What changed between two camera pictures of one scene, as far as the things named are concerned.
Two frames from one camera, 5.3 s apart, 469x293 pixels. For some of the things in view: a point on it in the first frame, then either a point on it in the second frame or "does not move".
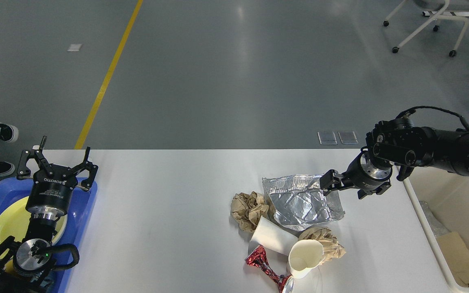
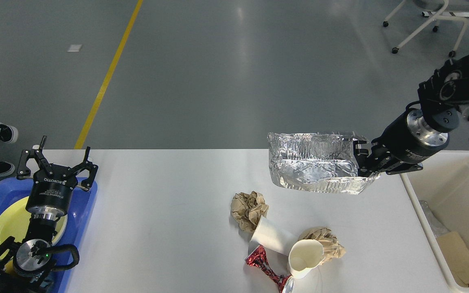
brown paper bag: (465, 269) does not move
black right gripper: (362, 173) -> (409, 138)
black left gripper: (52, 193) does not move
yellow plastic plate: (9, 224) does not move
